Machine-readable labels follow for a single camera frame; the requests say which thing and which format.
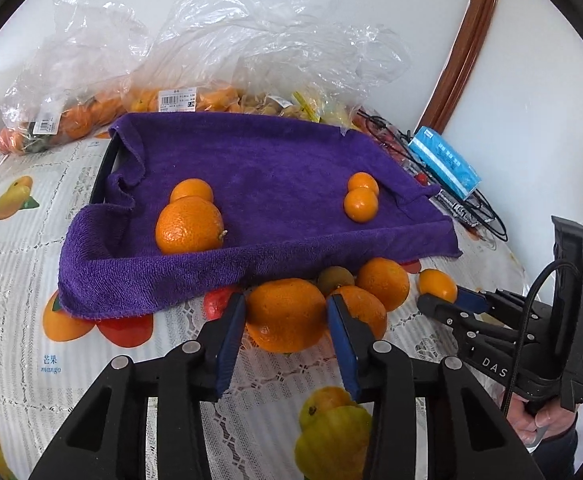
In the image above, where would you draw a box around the small red fruit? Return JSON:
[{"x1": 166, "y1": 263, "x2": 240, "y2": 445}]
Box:
[{"x1": 203, "y1": 285, "x2": 242, "y2": 321}]

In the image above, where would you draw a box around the oval orange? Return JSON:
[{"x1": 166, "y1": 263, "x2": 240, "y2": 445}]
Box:
[{"x1": 417, "y1": 269, "x2": 459, "y2": 304}]

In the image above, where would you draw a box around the large orange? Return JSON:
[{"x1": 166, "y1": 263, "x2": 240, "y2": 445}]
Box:
[
  {"x1": 170, "y1": 178, "x2": 214, "y2": 203},
  {"x1": 246, "y1": 278, "x2": 327, "y2": 354}
]

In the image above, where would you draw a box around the small orange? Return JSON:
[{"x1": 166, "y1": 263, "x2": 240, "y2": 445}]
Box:
[
  {"x1": 347, "y1": 172, "x2": 379, "y2": 196},
  {"x1": 355, "y1": 258, "x2": 411, "y2": 312},
  {"x1": 343, "y1": 188, "x2": 379, "y2": 223}
]

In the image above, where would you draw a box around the small green-yellow fruit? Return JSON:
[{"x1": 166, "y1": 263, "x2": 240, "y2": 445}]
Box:
[{"x1": 316, "y1": 266, "x2": 355, "y2": 297}]

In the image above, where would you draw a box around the person's right hand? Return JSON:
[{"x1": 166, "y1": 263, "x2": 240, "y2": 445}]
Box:
[{"x1": 506, "y1": 394, "x2": 577, "y2": 446}]

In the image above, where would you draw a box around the grey patterned pouch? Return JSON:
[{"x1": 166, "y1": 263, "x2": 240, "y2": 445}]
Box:
[{"x1": 433, "y1": 190, "x2": 488, "y2": 228}]

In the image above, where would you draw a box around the fruit print tablecloth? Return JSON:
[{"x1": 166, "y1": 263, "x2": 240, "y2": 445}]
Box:
[{"x1": 0, "y1": 131, "x2": 533, "y2": 480}]

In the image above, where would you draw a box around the purple towel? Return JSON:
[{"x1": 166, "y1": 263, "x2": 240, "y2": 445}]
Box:
[{"x1": 58, "y1": 113, "x2": 461, "y2": 320}]

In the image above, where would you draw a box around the blue tissue pack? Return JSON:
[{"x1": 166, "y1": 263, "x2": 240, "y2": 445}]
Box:
[{"x1": 409, "y1": 127, "x2": 481, "y2": 200}]

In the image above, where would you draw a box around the small red tomato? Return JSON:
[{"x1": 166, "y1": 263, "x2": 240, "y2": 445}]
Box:
[{"x1": 415, "y1": 172, "x2": 428, "y2": 185}]

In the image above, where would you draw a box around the bag of red sausages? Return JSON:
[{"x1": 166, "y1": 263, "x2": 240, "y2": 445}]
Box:
[{"x1": 352, "y1": 107, "x2": 418, "y2": 174}]

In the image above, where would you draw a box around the black tray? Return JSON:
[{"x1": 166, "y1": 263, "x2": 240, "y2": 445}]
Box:
[{"x1": 89, "y1": 136, "x2": 122, "y2": 205}]

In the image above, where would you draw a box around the yellow snack bag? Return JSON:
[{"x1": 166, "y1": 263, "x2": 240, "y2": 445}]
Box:
[{"x1": 290, "y1": 90, "x2": 355, "y2": 129}]

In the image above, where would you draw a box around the clear bag of longans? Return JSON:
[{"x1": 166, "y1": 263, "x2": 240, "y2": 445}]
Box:
[{"x1": 232, "y1": 23, "x2": 410, "y2": 122}]

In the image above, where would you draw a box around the clear bag of tangerines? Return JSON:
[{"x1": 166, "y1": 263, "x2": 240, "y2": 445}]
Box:
[{"x1": 0, "y1": 0, "x2": 152, "y2": 155}]

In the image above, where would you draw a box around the clear bag of kumquats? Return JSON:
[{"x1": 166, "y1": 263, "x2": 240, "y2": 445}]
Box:
[{"x1": 124, "y1": 0, "x2": 340, "y2": 113}]

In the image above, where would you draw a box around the black cable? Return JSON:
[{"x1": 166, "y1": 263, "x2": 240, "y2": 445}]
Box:
[{"x1": 355, "y1": 108, "x2": 511, "y2": 244}]

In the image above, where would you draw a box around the brown wooden door frame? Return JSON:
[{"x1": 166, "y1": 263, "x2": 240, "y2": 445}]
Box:
[{"x1": 418, "y1": 0, "x2": 497, "y2": 133}]

